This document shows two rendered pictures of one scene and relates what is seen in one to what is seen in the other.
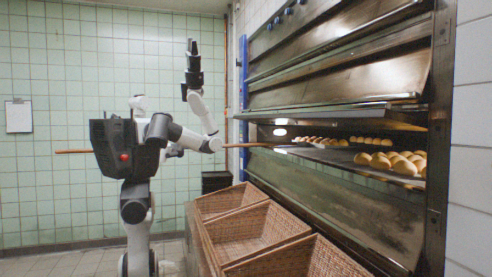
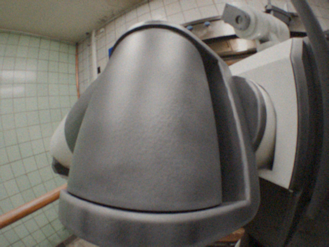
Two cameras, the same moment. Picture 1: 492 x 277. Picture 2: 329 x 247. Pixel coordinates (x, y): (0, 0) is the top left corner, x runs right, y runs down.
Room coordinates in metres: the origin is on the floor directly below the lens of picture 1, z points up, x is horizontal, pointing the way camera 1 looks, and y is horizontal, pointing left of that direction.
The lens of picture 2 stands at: (1.54, 0.82, 1.35)
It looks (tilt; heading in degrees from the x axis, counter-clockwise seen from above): 5 degrees down; 309
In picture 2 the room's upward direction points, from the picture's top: 10 degrees counter-clockwise
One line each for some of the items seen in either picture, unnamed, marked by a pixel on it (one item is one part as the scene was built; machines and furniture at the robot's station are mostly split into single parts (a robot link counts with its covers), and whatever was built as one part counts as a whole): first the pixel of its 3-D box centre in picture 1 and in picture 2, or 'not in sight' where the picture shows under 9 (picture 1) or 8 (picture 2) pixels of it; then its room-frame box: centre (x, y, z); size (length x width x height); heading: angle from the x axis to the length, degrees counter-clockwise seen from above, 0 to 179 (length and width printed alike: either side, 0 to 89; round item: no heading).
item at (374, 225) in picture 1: (292, 182); not in sight; (1.69, -0.28, 1.02); 1.79 x 0.11 x 0.19; 16
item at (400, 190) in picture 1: (296, 158); not in sight; (1.69, -0.30, 1.16); 1.80 x 0.06 x 0.04; 16
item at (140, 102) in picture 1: (139, 105); (266, 33); (1.49, 0.55, 1.47); 0.10 x 0.07 x 0.09; 51
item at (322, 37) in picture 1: (294, 48); (225, 46); (1.69, -0.28, 1.80); 1.79 x 0.11 x 0.19; 16
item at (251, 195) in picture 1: (228, 207); not in sight; (2.16, 0.13, 0.72); 0.56 x 0.49 x 0.28; 16
